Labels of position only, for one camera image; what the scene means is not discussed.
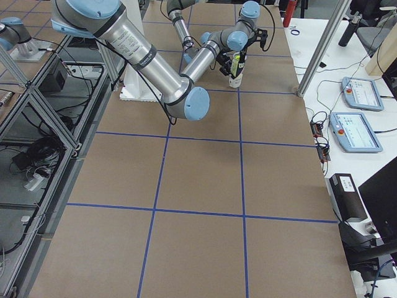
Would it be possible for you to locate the far teach pendant tablet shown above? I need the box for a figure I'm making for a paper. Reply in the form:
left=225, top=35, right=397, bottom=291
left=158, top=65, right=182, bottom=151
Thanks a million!
left=341, top=77, right=384, bottom=112

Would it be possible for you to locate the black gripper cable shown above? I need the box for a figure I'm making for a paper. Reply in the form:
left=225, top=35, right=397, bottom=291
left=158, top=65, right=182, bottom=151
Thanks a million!
left=259, top=3, right=276, bottom=52

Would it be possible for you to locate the near teach pendant tablet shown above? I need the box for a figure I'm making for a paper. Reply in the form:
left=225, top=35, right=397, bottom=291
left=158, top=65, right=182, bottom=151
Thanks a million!
left=329, top=112, right=383, bottom=153

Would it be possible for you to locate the aluminium frame post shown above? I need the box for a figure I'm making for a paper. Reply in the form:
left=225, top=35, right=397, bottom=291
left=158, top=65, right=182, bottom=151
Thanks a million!
left=296, top=0, right=352, bottom=97

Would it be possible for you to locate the black water bottle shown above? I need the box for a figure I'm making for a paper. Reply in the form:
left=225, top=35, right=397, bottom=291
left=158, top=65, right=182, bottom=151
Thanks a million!
left=338, top=12, right=362, bottom=47

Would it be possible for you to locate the red cylinder bottle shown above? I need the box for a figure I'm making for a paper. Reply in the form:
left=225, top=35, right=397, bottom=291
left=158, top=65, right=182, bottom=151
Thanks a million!
left=283, top=0, right=297, bottom=28

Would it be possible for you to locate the teach pendant tablet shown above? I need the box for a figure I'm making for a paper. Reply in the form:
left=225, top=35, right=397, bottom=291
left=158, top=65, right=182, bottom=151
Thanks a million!
left=341, top=77, right=384, bottom=112
left=329, top=112, right=383, bottom=153

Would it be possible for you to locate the black box with label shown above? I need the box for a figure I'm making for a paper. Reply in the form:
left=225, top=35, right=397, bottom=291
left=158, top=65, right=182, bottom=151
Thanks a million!
left=329, top=173, right=367, bottom=222

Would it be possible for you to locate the aluminium frame rack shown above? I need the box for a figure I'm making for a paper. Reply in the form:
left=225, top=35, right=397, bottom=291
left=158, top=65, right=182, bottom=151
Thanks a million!
left=1, top=34, right=125, bottom=297

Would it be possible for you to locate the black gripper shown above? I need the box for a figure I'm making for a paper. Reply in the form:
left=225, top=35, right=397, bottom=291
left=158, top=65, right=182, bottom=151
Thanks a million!
left=216, top=48, right=248, bottom=76
left=240, top=27, right=268, bottom=51

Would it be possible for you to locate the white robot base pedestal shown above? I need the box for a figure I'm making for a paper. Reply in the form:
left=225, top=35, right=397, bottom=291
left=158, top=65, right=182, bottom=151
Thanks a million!
left=119, top=0, right=159, bottom=102

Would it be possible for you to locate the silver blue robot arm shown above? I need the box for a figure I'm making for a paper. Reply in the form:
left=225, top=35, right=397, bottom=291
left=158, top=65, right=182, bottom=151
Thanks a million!
left=167, top=0, right=231, bottom=82
left=51, top=1, right=261, bottom=121

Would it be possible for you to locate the black monitor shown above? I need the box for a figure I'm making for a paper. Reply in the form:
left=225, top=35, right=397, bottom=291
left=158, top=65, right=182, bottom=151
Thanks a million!
left=359, top=158, right=397, bottom=242

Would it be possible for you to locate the white blue tennis ball can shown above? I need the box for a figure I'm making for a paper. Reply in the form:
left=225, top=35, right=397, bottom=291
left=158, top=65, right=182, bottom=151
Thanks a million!
left=228, top=51, right=246, bottom=88

